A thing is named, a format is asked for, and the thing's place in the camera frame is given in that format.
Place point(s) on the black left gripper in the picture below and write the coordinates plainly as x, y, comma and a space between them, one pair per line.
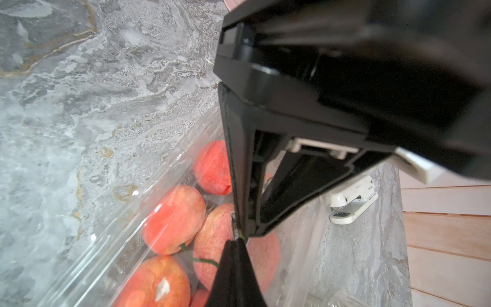
409, 74

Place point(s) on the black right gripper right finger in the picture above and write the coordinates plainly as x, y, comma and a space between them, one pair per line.
248, 290

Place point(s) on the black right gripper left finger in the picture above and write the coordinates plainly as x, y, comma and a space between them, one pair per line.
224, 289

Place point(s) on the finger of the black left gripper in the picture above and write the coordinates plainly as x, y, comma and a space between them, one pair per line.
300, 178
254, 137

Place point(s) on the clear box of small peaches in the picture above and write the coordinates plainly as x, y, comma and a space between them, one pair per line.
101, 272

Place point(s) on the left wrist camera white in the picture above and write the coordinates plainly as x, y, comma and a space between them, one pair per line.
418, 172

